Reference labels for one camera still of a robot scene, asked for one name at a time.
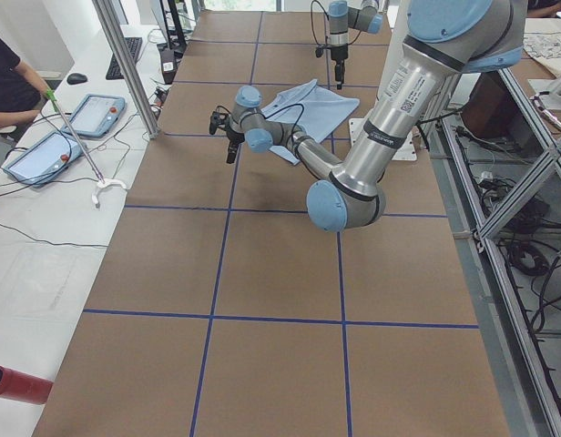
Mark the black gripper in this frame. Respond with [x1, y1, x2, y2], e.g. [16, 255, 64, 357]
[226, 127, 245, 164]
[331, 45, 348, 89]

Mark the light blue t-shirt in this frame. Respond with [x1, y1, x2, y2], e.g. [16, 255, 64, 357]
[261, 79, 360, 143]

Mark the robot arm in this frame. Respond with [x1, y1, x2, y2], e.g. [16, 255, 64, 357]
[327, 0, 383, 89]
[210, 1, 527, 232]

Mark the black power adapter box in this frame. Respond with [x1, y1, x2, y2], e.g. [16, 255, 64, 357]
[159, 48, 178, 85]

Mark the upper teach pendant tablet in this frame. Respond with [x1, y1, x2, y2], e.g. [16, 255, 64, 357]
[69, 94, 126, 139]

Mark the teach pendant tablet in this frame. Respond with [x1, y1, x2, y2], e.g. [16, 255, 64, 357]
[69, 94, 126, 139]
[4, 132, 83, 188]

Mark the black keyboard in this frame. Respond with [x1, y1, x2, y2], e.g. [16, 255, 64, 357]
[105, 36, 144, 81]

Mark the black computer mouse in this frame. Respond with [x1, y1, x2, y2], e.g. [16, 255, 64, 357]
[66, 73, 88, 85]

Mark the lower teach pendant tablet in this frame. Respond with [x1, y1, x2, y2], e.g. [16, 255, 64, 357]
[4, 132, 83, 188]

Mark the seated person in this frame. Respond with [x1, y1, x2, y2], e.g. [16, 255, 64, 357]
[0, 37, 51, 129]

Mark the red cylinder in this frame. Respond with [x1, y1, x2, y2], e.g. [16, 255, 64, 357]
[0, 365, 53, 405]

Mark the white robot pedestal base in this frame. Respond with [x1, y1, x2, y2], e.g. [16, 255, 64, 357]
[348, 1, 417, 161]

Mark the aluminium frame post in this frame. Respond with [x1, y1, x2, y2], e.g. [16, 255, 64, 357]
[92, 0, 159, 139]

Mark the grabber stick with green handle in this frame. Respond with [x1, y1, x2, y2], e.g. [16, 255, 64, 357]
[45, 88, 128, 208]

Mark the aluminium frame rack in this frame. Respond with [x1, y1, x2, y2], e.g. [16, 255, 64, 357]
[421, 60, 561, 436]

